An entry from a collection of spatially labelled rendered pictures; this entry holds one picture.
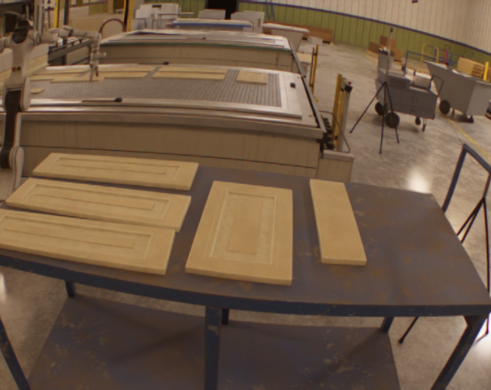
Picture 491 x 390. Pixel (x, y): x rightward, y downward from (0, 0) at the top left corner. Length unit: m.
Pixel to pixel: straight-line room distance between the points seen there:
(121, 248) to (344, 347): 1.21
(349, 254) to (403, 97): 5.48
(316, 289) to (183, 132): 2.11
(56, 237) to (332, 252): 0.78
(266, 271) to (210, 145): 2.01
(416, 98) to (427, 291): 5.60
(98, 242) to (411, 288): 0.86
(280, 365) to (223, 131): 1.70
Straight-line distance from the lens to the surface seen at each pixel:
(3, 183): 3.05
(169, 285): 1.10
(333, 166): 3.15
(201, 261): 1.15
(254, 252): 1.20
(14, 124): 3.07
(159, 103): 3.15
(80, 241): 1.24
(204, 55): 7.10
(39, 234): 1.30
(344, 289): 1.15
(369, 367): 2.00
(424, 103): 6.76
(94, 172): 1.65
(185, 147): 3.10
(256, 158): 3.08
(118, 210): 1.38
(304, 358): 1.97
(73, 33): 3.45
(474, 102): 8.72
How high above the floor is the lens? 1.72
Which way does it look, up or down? 28 degrees down
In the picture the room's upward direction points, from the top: 6 degrees clockwise
